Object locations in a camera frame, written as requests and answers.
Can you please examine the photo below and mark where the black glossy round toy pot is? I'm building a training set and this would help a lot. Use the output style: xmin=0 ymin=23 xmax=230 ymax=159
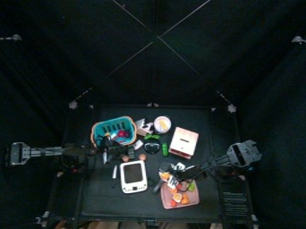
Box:
xmin=142 ymin=139 xmax=162 ymax=156

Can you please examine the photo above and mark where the white toy tablet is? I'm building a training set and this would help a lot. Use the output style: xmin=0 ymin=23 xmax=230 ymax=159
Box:
xmin=119 ymin=159 xmax=150 ymax=195

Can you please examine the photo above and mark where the green toy leaf piece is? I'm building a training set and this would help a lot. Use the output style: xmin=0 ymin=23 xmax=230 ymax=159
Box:
xmin=143 ymin=133 xmax=162 ymax=141

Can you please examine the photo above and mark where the teal basket with orange rim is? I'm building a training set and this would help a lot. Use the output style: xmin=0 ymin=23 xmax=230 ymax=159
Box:
xmin=90 ymin=115 xmax=139 ymax=148

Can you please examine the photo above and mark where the pink cutting board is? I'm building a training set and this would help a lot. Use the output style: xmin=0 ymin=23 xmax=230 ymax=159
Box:
xmin=159 ymin=178 xmax=201 ymax=210

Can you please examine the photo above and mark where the white toy kitchen appliance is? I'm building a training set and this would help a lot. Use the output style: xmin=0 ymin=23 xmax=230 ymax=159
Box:
xmin=135 ymin=118 xmax=155 ymax=137

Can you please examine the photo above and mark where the white round toy bowl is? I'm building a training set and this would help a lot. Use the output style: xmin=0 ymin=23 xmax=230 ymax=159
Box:
xmin=153 ymin=115 xmax=174 ymax=134

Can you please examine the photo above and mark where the toy knife black handle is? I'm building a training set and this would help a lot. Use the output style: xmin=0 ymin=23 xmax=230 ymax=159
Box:
xmin=111 ymin=165 xmax=119 ymax=189

